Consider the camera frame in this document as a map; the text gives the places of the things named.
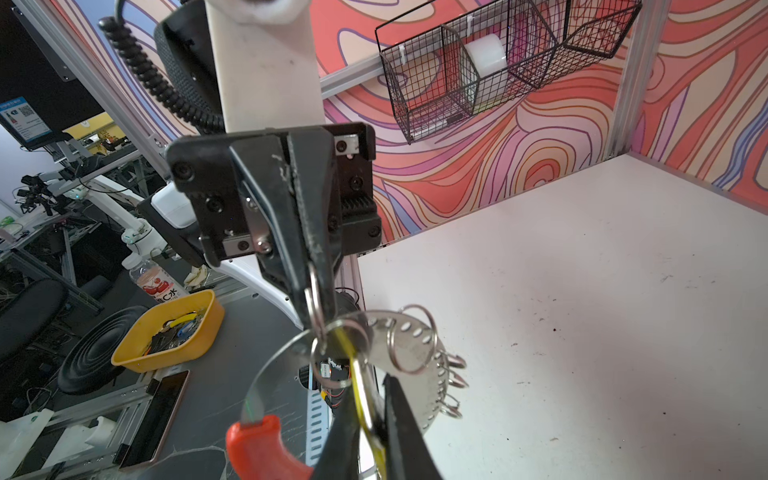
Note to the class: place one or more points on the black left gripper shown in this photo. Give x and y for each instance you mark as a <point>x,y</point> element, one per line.
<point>297,199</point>

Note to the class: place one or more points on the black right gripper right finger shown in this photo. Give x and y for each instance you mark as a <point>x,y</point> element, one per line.
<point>407,456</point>

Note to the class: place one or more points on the metal keyring disc red grip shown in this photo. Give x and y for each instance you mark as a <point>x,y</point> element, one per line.
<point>404,344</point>

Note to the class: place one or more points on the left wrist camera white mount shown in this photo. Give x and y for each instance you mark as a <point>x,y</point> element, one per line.
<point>266,65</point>

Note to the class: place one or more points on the grey tape roll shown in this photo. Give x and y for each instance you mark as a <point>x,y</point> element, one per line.
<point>488,55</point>

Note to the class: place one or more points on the yellow plastic key tag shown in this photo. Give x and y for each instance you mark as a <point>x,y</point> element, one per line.
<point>354,342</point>

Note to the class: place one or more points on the black wire basket left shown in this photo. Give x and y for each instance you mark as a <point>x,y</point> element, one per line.
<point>439,77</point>

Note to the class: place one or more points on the plastic drink bottle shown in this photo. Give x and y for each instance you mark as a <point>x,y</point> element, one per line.
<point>153,279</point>

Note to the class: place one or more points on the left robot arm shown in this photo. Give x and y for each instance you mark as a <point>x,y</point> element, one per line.
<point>188,89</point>

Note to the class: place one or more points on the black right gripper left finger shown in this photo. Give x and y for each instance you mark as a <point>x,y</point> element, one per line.
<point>340,455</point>

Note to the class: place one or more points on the yellow parts tray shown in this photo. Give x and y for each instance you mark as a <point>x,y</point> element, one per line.
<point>171,333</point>

